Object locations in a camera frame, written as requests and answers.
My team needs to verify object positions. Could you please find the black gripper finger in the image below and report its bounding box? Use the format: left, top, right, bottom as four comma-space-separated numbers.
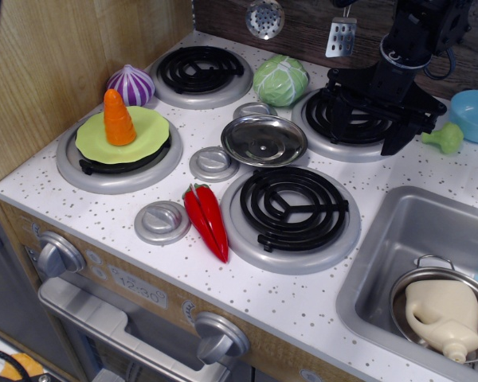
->
331, 95, 353, 142
381, 118, 420, 156

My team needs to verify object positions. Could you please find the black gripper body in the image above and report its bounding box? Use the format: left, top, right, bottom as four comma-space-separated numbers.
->
328, 61, 447, 134

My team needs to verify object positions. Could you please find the orange toy carrot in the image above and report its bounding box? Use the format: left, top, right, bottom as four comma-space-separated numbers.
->
104, 88, 136, 146

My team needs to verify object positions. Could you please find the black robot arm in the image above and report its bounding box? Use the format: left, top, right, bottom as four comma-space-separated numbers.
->
327, 1, 472, 156

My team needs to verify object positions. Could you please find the round metal plate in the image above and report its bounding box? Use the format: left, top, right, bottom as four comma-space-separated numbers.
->
221, 115, 308, 168

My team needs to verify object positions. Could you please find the silver knob behind plate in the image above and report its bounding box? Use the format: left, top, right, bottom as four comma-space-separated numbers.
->
233, 102, 278, 119

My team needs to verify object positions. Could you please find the light green plate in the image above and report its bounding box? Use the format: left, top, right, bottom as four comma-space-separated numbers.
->
76, 106, 170, 165

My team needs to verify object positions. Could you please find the back right stove burner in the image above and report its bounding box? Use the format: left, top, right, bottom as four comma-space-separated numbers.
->
291, 90, 388, 163

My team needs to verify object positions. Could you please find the green toy broccoli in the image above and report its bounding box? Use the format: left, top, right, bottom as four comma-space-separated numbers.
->
421, 122, 464, 154

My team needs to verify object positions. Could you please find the hanging metal spatula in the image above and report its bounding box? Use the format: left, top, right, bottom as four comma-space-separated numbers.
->
325, 6, 357, 58

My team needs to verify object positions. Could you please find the green toy cabbage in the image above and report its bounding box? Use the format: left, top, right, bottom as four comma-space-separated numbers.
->
253, 55, 309, 107

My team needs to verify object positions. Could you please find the light blue bowl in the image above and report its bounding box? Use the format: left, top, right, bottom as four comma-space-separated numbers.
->
449, 90, 478, 143

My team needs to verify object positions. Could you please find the metal sink basin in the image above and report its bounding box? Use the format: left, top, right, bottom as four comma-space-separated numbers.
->
336, 186, 478, 381

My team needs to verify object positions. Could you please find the hanging metal strainer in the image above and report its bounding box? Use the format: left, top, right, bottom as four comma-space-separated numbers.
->
245, 0, 284, 41

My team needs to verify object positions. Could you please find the front right stove burner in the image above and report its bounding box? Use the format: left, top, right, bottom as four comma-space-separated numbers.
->
221, 166, 361, 275

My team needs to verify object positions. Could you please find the silver knob centre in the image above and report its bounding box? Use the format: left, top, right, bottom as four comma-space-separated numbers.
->
189, 146, 239, 183

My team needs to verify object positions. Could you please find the back left stove burner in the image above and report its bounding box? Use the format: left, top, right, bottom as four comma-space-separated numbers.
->
150, 46, 253, 110

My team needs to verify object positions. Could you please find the red toy chili pepper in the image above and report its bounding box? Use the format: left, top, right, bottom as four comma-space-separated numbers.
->
182, 184, 229, 263

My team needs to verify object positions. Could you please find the purple white toy onion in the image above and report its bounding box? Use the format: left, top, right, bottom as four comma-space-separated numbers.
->
106, 64, 155, 107

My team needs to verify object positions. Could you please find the cream toy jug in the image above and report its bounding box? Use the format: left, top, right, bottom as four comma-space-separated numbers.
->
405, 279, 478, 364

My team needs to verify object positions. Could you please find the silver knob near chili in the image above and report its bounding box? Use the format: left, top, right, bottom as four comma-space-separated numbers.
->
134, 201, 191, 246

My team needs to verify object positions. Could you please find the right oven dial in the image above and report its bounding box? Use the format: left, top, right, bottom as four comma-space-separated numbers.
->
194, 312, 250, 364

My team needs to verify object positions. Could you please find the oven dial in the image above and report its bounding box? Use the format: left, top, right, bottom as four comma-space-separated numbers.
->
194, 312, 250, 364
37, 231, 86, 278

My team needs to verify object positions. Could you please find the oven clock display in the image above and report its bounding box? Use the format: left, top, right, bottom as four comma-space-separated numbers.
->
108, 265, 168, 310

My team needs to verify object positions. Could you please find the left oven dial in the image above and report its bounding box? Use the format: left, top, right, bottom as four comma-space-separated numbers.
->
37, 231, 86, 278

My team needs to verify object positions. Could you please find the yellow object bottom left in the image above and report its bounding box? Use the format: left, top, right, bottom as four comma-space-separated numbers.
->
0, 353, 45, 381

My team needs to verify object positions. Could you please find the metal pot with handles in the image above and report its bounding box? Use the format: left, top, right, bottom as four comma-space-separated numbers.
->
390, 255, 478, 364

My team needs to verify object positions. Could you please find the silver oven door handle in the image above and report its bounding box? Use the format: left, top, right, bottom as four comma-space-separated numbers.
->
38, 278, 232, 381

